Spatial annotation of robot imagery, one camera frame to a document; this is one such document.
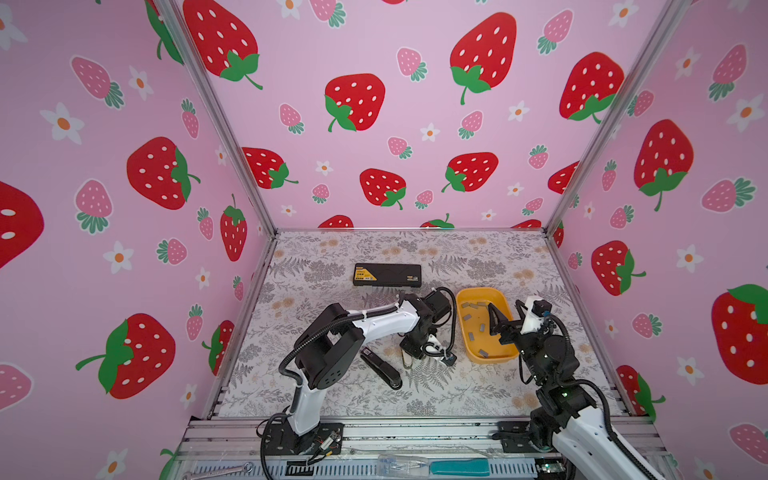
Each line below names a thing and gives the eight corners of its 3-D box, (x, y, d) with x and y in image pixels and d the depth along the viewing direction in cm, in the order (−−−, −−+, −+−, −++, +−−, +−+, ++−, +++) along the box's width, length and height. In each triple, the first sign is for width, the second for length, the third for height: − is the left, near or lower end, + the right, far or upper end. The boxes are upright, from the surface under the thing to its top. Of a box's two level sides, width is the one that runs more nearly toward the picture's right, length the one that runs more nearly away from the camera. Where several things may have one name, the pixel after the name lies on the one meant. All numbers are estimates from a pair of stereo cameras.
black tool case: (353, 286, 107) (352, 281, 104) (355, 268, 112) (354, 263, 110) (421, 286, 107) (422, 281, 104) (420, 268, 112) (421, 263, 110)
